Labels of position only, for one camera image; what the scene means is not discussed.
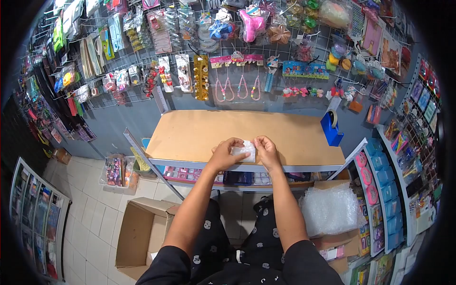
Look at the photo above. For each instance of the person's left hand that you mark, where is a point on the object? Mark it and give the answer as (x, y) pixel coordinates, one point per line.
(223, 155)

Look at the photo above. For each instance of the person's right hand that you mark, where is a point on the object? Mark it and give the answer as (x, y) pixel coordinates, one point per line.
(268, 153)

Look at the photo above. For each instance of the person's right fingers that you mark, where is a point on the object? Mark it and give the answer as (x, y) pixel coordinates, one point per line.
(263, 139)

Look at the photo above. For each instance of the person's left fingers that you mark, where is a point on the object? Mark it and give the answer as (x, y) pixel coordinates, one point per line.
(233, 141)

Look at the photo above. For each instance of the person's left thumb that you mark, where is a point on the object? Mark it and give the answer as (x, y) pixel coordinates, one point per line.
(241, 155)

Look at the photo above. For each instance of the person's right thumb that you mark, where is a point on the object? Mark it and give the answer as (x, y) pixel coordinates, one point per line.
(258, 149)

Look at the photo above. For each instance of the small clear plastic packet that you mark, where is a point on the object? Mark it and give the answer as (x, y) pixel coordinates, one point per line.
(245, 151)

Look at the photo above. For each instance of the brown topped metal table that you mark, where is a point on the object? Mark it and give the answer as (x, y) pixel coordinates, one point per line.
(245, 149)

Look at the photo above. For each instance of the blue tape dispenser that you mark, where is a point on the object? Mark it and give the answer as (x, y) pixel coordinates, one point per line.
(331, 129)

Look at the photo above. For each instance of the person's legs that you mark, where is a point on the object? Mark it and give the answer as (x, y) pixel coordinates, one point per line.
(238, 231)

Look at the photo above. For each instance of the bubble wrap bundle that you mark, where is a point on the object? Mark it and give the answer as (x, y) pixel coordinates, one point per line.
(329, 211)

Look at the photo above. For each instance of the person's body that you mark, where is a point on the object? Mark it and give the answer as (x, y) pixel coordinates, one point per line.
(242, 266)

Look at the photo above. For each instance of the clear plastic storage bin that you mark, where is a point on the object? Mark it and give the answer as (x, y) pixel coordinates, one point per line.
(115, 172)

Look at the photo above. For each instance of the open cardboard box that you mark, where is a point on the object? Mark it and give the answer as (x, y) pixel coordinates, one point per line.
(144, 237)

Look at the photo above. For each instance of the full shop shelf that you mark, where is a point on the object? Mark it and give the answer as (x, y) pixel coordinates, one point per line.
(402, 178)

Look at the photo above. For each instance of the full wall grid display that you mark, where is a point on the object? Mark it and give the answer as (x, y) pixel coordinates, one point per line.
(221, 53)

